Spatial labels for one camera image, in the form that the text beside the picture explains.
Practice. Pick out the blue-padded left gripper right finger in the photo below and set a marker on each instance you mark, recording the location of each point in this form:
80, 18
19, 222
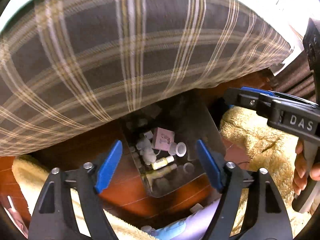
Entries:
265, 213

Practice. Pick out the person's right hand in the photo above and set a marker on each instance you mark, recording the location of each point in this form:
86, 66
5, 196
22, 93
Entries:
300, 177

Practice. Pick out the pink box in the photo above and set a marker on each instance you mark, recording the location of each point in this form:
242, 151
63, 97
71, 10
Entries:
162, 139

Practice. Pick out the dark brown curtain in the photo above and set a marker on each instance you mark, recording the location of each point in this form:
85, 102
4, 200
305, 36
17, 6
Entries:
296, 79

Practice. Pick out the plaid mattress side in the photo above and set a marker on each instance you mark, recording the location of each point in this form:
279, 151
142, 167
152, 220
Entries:
69, 66

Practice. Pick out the dark green bottle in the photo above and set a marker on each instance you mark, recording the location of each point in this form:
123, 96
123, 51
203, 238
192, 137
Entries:
151, 176

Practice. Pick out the white spool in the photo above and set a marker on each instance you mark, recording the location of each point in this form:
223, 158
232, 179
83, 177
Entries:
178, 149

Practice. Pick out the yellow white bottle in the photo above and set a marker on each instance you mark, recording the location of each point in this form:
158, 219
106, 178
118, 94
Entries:
162, 162

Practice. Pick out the yellow fluffy rug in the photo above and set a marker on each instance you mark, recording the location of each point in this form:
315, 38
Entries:
266, 147

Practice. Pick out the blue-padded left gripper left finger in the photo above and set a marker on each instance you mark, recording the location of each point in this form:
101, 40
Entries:
69, 206

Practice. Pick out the dark trash bin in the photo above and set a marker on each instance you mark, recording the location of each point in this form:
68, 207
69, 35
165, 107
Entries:
188, 117

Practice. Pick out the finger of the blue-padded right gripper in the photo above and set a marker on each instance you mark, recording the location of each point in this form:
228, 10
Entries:
279, 95
258, 100

